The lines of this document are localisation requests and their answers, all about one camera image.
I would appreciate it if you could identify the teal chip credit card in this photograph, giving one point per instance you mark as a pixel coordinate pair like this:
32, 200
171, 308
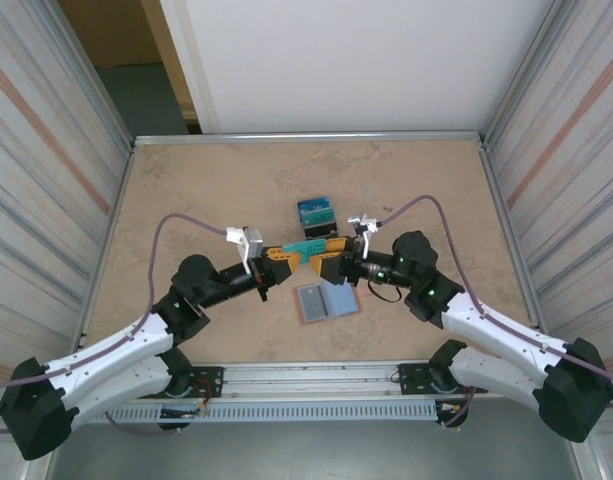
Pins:
306, 247

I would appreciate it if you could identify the dark grey card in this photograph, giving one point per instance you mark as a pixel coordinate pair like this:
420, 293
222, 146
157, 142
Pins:
313, 305

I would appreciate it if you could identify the blue chip credit card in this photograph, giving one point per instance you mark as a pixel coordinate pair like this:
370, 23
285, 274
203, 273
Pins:
316, 205

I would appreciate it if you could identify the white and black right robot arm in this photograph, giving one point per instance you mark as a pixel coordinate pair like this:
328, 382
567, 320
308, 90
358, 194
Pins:
506, 327

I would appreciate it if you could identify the teal card with dark print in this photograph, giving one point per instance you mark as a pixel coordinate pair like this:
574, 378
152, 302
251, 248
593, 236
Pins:
318, 218

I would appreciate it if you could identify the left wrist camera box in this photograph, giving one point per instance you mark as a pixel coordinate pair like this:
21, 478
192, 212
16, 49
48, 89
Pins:
251, 240

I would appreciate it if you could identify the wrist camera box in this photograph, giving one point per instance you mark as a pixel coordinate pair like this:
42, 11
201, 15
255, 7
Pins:
251, 240
366, 230

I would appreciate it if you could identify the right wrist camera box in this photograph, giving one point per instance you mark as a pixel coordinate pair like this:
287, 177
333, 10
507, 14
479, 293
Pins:
366, 230

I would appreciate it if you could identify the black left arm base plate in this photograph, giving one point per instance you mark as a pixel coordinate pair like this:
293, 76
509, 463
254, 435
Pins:
211, 380

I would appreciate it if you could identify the aluminium mounting rail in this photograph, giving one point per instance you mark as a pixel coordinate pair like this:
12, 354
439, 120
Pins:
306, 375

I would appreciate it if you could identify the aluminium table edge rail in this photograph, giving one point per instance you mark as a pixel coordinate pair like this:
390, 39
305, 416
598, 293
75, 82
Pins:
121, 190
306, 137
495, 190

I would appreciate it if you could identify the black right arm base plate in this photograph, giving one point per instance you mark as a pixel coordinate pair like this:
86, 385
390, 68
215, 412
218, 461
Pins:
416, 377

